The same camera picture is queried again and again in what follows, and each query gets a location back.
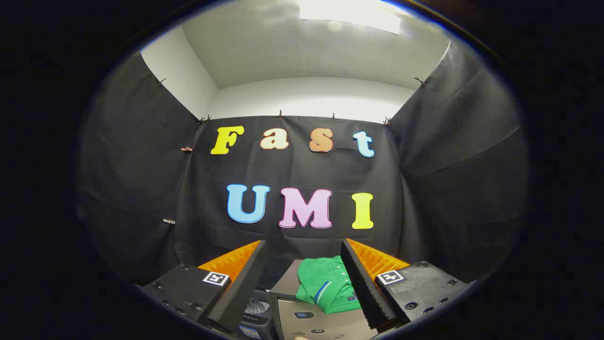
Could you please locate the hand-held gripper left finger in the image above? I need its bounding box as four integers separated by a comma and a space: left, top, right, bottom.
141, 239, 269, 334

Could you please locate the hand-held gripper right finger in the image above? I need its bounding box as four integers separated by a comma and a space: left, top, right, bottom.
340, 238, 470, 331

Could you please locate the dark grey washing machine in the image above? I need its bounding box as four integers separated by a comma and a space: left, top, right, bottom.
238, 289, 279, 340

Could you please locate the green polo shirt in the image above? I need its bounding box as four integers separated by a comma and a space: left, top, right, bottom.
296, 256, 363, 315

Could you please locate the black backdrop cloth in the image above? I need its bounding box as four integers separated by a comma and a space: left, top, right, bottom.
78, 40, 529, 286

